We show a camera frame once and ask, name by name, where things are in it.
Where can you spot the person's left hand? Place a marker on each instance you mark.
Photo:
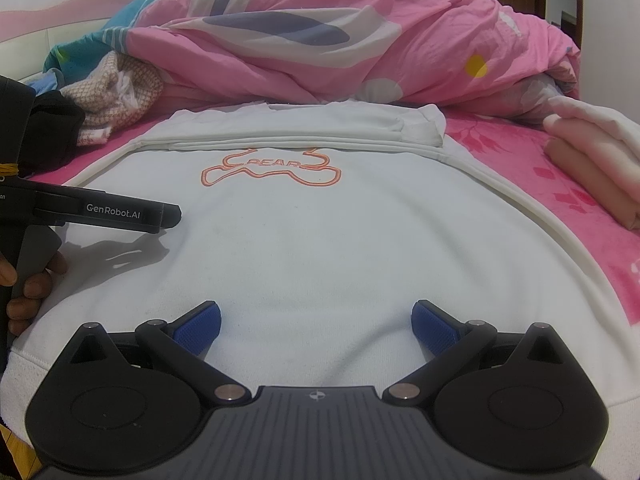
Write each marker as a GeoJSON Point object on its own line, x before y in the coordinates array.
{"type": "Point", "coordinates": [35, 290]}

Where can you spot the black garment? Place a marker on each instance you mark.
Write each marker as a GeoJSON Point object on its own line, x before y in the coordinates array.
{"type": "Point", "coordinates": [55, 130]}

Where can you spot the light blue garment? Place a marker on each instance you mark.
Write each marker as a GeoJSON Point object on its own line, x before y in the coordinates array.
{"type": "Point", "coordinates": [47, 84]}

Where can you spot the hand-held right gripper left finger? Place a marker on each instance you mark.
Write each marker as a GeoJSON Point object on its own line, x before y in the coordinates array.
{"type": "Point", "coordinates": [200, 327]}

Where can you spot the pink leaf print bed sheet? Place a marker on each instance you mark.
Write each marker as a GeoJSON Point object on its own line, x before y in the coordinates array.
{"type": "Point", "coordinates": [565, 225]}

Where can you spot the pink floral quilt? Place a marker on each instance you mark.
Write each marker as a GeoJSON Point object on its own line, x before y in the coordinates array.
{"type": "Point", "coordinates": [325, 45]}

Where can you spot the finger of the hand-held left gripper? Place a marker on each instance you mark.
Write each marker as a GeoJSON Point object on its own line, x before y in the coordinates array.
{"type": "Point", "coordinates": [171, 215]}

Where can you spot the beige checked garment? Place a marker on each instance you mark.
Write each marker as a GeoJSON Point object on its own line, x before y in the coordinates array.
{"type": "Point", "coordinates": [100, 95]}

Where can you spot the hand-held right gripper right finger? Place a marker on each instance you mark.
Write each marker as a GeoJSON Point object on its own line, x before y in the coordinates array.
{"type": "Point", "coordinates": [435, 327]}

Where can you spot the teal striped cloth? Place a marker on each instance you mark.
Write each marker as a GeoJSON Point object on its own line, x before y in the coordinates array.
{"type": "Point", "coordinates": [75, 47]}

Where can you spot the white sweatshirt orange bear outline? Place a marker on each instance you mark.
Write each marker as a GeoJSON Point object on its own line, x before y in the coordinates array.
{"type": "Point", "coordinates": [325, 260]}

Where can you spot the folded pale pink garment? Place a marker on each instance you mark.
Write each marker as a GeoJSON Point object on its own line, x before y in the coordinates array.
{"type": "Point", "coordinates": [585, 170]}

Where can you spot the pink and white headboard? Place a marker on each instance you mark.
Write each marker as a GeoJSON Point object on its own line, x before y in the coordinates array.
{"type": "Point", "coordinates": [30, 20]}

